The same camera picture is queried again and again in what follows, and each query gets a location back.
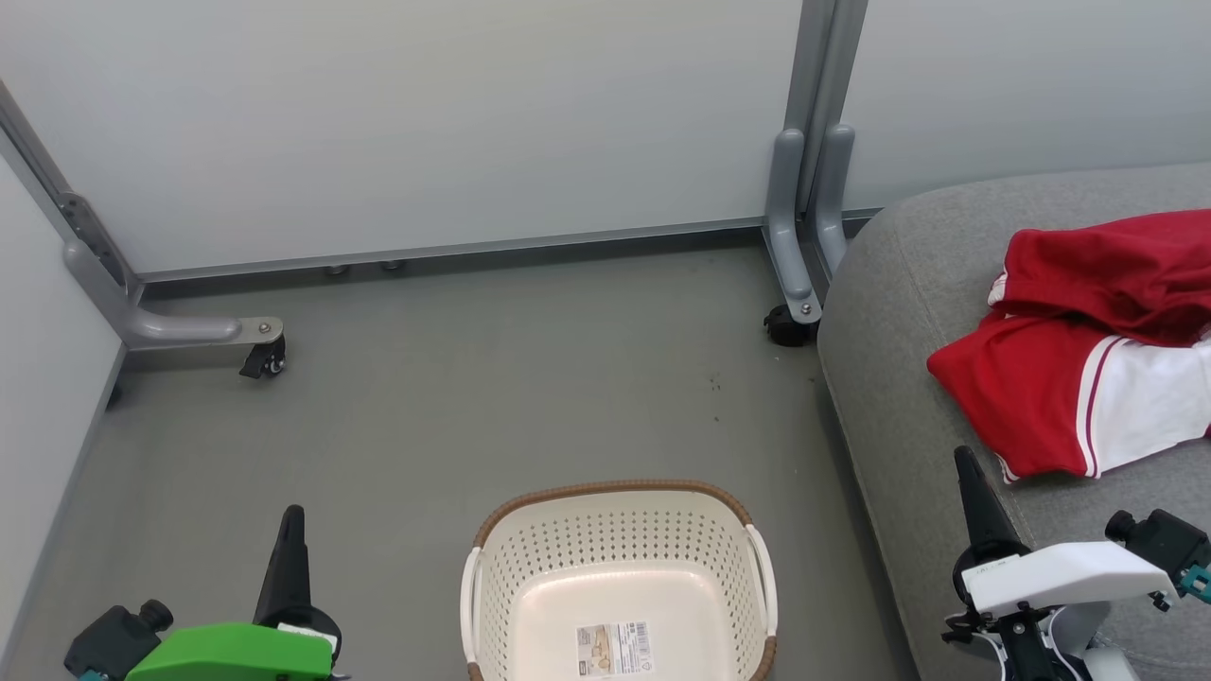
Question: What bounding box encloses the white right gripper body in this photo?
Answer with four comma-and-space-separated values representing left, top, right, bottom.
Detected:
963, 541, 1179, 618

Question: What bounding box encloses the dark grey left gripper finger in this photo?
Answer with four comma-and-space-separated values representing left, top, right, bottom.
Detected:
253, 504, 342, 655

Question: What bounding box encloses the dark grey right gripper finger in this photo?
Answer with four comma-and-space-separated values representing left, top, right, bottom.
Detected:
952, 445, 1031, 579

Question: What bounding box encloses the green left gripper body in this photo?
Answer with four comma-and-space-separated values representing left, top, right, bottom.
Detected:
125, 621, 340, 681

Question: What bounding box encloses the red white sports garment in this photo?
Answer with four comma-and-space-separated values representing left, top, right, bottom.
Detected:
926, 208, 1211, 485

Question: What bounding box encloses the cream laundry basket brown rim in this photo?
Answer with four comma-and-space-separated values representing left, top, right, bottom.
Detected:
460, 479, 780, 681

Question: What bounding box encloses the printed paper basket label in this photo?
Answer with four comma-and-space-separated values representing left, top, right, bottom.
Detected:
574, 620, 657, 679

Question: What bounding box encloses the grey fabric sofa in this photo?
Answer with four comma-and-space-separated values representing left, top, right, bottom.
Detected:
817, 161, 1211, 681

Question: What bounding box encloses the black caster wheel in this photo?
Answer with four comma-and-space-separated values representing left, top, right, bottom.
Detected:
763, 304, 820, 349
238, 338, 288, 380

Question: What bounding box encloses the grey curved partition foot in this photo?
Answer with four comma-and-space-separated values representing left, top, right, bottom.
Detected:
763, 128, 823, 327
811, 123, 858, 281

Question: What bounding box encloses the grey partition bottom rail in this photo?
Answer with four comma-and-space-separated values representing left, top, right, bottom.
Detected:
137, 216, 881, 285

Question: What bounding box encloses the grey partition post with bracket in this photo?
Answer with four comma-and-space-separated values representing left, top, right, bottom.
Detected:
0, 79, 145, 306

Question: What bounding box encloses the grey upright partition post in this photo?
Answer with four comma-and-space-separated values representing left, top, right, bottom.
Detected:
783, 0, 869, 214

